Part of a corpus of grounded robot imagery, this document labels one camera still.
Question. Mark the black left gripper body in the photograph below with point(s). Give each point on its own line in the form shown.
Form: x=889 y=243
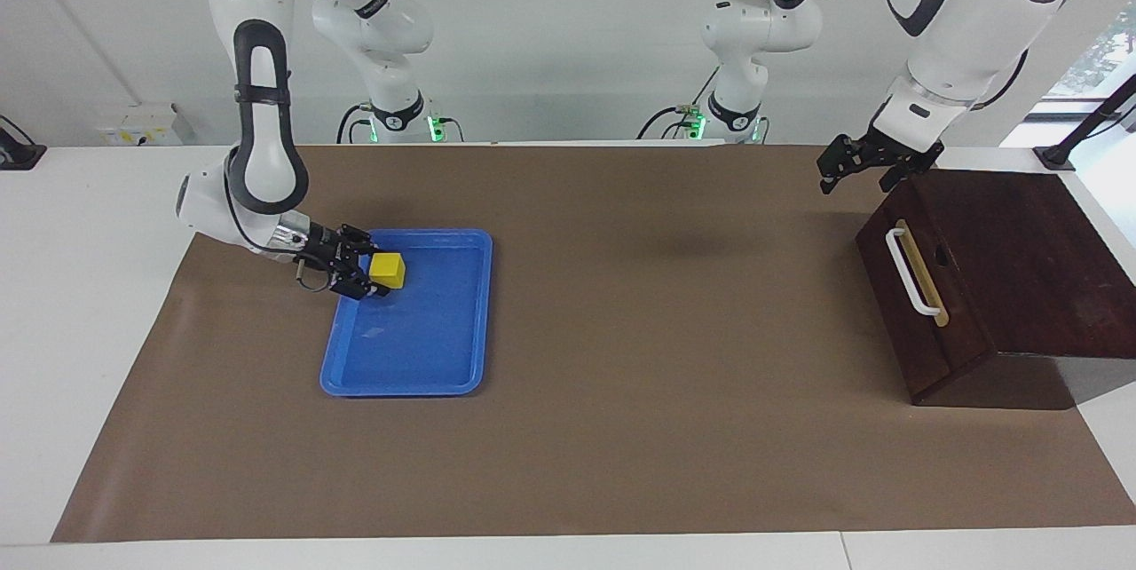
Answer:
x=905 y=150

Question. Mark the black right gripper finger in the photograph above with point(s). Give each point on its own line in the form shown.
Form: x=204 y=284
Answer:
x=359 y=241
x=355 y=286

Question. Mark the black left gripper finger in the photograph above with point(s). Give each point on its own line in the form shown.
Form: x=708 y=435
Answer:
x=901 y=173
x=843 y=157

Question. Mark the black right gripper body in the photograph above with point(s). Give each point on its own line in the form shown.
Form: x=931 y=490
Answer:
x=328 y=255

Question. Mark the yellow cube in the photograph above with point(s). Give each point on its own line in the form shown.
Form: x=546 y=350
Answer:
x=388 y=273

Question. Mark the dark wooden drawer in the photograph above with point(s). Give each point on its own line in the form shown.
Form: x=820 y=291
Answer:
x=954 y=304

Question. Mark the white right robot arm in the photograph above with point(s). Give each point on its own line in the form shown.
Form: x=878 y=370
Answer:
x=257 y=37

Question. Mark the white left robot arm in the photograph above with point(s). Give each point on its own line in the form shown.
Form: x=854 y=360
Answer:
x=958 y=28

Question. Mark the blue plastic tray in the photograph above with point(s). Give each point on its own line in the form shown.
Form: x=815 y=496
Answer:
x=417 y=339

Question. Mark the dark wooden cabinet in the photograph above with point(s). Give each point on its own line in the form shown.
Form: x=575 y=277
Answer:
x=1047 y=268

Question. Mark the black angled stand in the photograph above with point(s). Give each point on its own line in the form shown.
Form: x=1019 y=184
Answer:
x=1087 y=122

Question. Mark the window with greenery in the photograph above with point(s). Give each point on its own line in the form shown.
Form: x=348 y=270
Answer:
x=1105 y=46

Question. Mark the brown table mat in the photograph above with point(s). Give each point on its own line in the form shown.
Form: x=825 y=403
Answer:
x=621 y=419

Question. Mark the white wall socket box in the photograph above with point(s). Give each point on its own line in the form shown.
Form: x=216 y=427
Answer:
x=142 y=128

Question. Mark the black table clamp mount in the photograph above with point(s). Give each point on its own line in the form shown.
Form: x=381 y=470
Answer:
x=18 y=153

